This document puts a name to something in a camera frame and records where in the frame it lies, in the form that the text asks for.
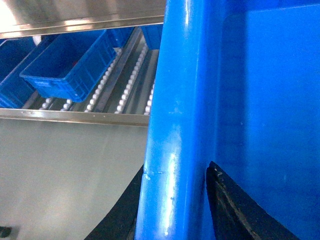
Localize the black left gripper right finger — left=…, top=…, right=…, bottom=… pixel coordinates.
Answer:
left=206, top=161, right=298, bottom=240

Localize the blue crate far left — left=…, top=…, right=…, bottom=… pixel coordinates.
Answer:
left=0, top=34, right=58, bottom=109

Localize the blue crate on roller shelf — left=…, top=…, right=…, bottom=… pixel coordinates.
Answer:
left=20, top=30, right=116, bottom=103

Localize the metal roller shelf rack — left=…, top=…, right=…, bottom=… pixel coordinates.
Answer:
left=0, top=0, right=166, bottom=127

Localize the blue crate behind centre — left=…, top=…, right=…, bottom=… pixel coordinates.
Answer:
left=141, top=24, right=163, bottom=50

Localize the large blue plastic crate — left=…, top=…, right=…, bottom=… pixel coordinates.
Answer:
left=134, top=0, right=320, bottom=240

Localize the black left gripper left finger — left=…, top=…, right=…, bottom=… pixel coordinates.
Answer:
left=86, top=167, right=144, bottom=240

